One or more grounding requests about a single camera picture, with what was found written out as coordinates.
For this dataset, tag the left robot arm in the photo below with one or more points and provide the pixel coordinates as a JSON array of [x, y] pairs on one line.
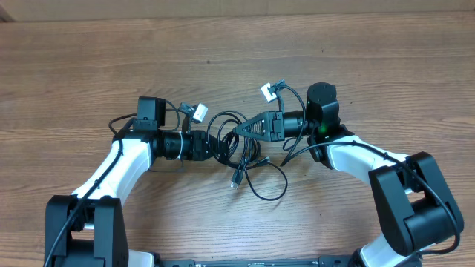
[[87, 228]]

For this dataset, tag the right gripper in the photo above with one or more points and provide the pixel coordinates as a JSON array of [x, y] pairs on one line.
[[274, 134]]

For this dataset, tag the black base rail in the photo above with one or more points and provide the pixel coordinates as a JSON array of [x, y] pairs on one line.
[[256, 263]]

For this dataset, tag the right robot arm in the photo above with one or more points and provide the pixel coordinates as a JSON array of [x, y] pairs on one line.
[[417, 212]]

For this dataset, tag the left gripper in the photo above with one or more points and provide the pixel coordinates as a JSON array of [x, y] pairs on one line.
[[197, 141]]

